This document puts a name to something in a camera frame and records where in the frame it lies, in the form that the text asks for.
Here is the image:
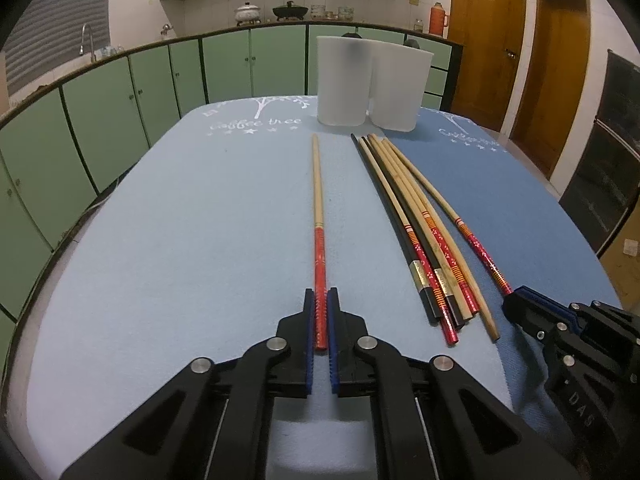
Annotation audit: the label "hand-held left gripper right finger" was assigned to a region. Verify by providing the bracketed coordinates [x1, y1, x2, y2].
[327, 287, 581, 480]

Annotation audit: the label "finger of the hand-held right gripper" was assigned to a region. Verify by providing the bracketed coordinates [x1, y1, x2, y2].
[502, 294, 576, 376]
[515, 285, 640, 346]

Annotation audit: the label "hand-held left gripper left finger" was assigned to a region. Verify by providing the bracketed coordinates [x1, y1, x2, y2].
[60, 288, 316, 480]

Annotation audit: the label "plain bamboo chopstick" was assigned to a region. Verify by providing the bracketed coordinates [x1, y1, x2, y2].
[381, 139, 501, 343]

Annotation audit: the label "red-ended bamboo chopstick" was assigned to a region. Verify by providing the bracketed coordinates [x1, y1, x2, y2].
[311, 135, 330, 352]
[374, 135, 475, 323]
[367, 133, 459, 347]
[386, 140, 514, 296]

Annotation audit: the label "white plastic chopstick holder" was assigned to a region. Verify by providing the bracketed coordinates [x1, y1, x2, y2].
[316, 35, 432, 133]

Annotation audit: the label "dark blue printed mat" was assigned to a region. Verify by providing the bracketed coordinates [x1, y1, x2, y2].
[380, 107, 626, 461]

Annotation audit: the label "black glass-front cabinet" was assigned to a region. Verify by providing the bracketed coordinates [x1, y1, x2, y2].
[557, 49, 640, 258]

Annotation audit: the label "brown wooden door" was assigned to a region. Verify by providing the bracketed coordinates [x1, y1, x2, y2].
[446, 0, 528, 133]
[507, 0, 591, 181]

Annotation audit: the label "red thermos flask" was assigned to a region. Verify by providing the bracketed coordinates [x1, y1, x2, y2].
[430, 1, 450, 36]

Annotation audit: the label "green kitchen base cabinets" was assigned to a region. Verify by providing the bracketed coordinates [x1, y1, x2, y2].
[0, 22, 463, 341]

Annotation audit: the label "black lidded wok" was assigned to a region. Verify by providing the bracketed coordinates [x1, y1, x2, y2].
[272, 2, 309, 22]

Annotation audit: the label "white lidded pot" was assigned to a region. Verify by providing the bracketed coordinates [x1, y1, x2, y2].
[235, 2, 263, 26]

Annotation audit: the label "curved metal sink faucet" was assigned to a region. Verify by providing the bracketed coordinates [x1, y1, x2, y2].
[80, 23, 98, 63]

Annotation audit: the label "grey window blinds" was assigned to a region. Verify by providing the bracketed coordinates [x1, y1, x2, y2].
[5, 0, 111, 106]

